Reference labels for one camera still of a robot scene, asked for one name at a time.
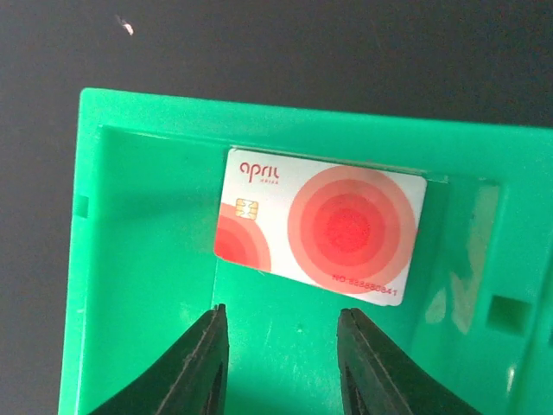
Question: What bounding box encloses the green plastic bin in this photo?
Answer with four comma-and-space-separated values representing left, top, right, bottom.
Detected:
59, 88, 552, 414

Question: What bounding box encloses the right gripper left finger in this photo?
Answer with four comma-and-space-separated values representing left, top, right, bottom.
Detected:
93, 304, 229, 414

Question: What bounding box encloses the red circle credit card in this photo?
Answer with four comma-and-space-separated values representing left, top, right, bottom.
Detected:
214, 149, 427, 306

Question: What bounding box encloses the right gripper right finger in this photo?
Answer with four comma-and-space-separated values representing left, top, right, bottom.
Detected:
337, 308, 478, 415

